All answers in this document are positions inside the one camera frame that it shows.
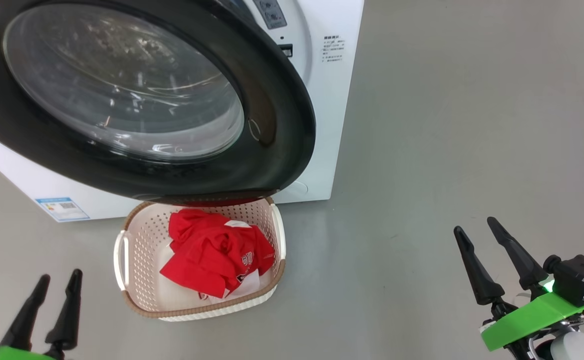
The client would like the blue energy label sticker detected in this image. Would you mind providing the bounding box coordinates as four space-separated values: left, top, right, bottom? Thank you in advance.
35 196 91 222

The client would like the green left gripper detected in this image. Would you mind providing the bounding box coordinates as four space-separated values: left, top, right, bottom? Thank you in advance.
0 269 83 360

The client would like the red and white garment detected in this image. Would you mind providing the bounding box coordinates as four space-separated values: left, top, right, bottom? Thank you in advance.
159 208 276 303

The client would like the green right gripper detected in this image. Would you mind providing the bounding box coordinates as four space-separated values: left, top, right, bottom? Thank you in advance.
453 216 584 360

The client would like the white front-load washing machine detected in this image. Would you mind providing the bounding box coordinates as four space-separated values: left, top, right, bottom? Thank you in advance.
0 0 365 223

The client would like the washing machine door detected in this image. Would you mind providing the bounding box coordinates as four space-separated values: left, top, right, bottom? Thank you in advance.
0 0 317 206

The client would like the cream perforated laundry basket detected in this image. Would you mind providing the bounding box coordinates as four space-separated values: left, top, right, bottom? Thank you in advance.
113 196 287 322

